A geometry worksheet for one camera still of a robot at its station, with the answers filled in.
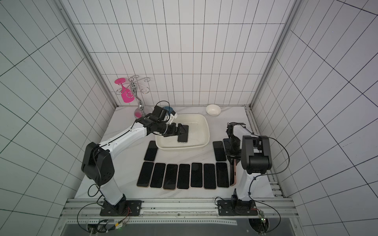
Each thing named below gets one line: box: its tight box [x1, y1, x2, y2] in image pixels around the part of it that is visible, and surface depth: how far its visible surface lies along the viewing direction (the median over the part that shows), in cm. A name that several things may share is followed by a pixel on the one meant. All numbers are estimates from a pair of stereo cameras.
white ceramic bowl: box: [205, 104, 222, 117], surface depth 113 cm
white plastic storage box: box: [155, 113, 211, 150], surface depth 100 cm
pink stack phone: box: [229, 158, 237, 187], surface depth 83 cm
